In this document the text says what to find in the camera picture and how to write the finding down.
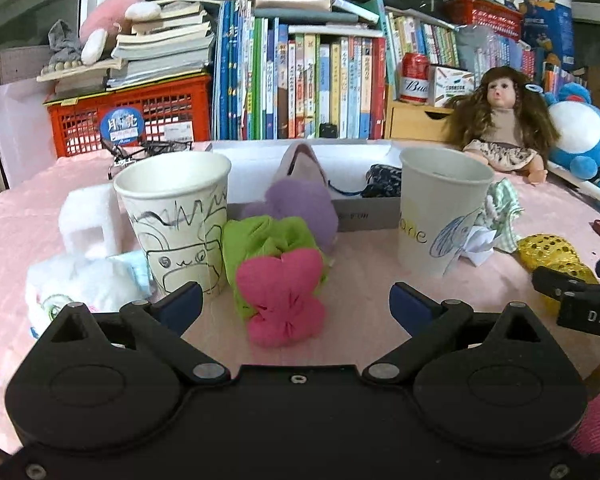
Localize paper cup with blue drawing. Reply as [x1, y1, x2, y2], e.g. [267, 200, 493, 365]
[399, 146, 496, 279]

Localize blue face mask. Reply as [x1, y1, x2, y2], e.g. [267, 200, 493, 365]
[111, 250, 154, 297]

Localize white paper sheet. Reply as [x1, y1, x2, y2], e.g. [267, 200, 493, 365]
[0, 79, 57, 189]

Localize wooden drawer box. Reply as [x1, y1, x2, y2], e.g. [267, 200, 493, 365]
[383, 85, 462, 142]

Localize white printed carton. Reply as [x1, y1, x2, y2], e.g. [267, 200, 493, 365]
[427, 64, 476, 108]

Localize gold sequin cloth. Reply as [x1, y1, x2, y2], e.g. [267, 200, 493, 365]
[517, 233, 600, 312]

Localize row of colourful upright books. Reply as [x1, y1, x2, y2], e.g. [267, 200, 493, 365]
[212, 0, 389, 141]

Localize pink knotted cloth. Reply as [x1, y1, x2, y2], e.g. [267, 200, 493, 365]
[236, 248, 327, 347]

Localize red plastic crate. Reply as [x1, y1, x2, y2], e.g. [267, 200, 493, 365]
[44, 73, 214, 158]

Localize green checked cloth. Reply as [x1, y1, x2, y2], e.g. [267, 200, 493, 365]
[480, 179, 525, 254]

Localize black model bicycle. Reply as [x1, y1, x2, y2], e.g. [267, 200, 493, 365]
[99, 134, 194, 179]

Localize white plush toy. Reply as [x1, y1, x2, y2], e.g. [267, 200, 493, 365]
[25, 254, 142, 339]

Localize pink plush rabbit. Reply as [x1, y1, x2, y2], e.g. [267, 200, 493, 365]
[78, 0, 162, 66]

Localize grey plush toy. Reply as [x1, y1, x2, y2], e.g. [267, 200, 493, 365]
[40, 19, 84, 76]

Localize flat books atop book row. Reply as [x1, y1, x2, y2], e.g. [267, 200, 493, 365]
[253, 0, 387, 27]

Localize dark patterned cloth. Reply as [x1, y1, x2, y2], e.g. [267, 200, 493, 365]
[363, 163, 404, 199]

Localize white face masks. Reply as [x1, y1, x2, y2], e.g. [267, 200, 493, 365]
[58, 183, 124, 261]

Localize stack of lying books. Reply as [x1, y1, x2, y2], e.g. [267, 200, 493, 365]
[36, 2, 216, 94]

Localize paper cup with cat drawing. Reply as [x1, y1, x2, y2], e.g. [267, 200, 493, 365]
[113, 151, 232, 302]

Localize red plastic basket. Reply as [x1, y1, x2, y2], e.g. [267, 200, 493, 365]
[442, 0, 524, 41]

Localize red drink can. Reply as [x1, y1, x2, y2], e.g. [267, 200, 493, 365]
[399, 52, 431, 105]

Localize blue plush toy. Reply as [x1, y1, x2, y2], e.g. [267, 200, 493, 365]
[544, 81, 600, 184]

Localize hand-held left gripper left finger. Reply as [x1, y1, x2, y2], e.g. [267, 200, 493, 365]
[34, 282, 231, 386]

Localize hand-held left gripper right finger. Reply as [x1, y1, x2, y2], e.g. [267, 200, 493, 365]
[363, 282, 563, 386]

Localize grey cardboard box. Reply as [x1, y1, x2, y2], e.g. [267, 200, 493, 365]
[210, 139, 406, 234]

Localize brown-haired doll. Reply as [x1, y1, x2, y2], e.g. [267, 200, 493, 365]
[444, 66, 562, 186]

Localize row of thin upright books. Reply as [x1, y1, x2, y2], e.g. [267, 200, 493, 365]
[384, 6, 588, 96]

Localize blue cardboard carton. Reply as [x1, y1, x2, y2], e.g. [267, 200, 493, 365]
[518, 0, 576, 66]

